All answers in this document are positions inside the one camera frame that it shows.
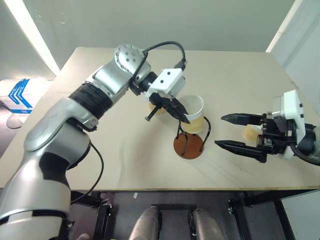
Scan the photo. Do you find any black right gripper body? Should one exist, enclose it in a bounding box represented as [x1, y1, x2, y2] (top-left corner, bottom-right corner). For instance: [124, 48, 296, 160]
[256, 112, 299, 156]

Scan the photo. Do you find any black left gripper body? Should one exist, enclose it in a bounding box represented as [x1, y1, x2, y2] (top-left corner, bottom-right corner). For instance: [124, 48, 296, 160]
[149, 92, 176, 110]

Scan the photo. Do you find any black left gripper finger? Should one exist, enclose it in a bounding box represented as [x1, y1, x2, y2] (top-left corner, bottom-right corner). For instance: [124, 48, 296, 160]
[144, 104, 165, 123]
[163, 98, 191, 124]

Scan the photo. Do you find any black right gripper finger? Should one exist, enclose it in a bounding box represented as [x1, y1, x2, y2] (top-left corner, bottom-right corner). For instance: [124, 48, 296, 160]
[220, 112, 264, 126]
[214, 139, 268, 165]

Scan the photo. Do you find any large white-brown paper cup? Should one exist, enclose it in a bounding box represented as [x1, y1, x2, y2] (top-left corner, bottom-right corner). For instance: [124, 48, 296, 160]
[177, 94, 205, 135]

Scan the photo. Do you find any small brown paper cup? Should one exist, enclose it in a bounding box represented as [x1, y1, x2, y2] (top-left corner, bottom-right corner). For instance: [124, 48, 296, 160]
[243, 123, 264, 144]

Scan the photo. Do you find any dark rounded robot leg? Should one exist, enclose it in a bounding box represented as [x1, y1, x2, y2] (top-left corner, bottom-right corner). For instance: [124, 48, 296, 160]
[193, 208, 222, 240]
[130, 207, 161, 240]

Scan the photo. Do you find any blue and white box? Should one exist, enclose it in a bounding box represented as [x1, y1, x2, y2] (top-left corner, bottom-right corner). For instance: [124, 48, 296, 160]
[0, 78, 34, 115]

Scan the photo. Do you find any grey round floor base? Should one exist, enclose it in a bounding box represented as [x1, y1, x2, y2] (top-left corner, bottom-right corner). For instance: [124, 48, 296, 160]
[5, 114, 25, 130]

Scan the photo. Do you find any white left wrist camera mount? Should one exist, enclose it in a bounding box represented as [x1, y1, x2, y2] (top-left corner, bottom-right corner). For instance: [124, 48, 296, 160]
[144, 68, 187, 101]

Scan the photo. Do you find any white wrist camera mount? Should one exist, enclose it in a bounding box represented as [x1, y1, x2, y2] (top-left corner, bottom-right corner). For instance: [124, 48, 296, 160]
[271, 89, 307, 161]
[144, 68, 187, 101]

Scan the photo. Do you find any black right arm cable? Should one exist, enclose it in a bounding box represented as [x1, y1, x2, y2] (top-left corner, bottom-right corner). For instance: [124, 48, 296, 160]
[291, 145, 320, 167]

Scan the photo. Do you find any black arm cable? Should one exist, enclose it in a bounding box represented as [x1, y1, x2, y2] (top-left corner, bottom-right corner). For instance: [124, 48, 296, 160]
[70, 122, 105, 204]
[291, 145, 320, 167]

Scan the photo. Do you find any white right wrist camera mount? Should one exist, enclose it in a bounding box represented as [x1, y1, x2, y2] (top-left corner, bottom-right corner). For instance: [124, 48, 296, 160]
[271, 89, 307, 161]

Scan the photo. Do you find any wire cup holder brown base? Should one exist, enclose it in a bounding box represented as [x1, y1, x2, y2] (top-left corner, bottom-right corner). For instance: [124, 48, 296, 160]
[173, 115, 212, 160]

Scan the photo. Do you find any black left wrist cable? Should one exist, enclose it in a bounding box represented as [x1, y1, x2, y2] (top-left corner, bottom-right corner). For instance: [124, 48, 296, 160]
[129, 41, 188, 89]

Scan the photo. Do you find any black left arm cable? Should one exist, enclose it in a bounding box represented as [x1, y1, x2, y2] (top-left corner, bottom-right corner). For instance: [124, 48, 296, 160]
[70, 122, 105, 204]

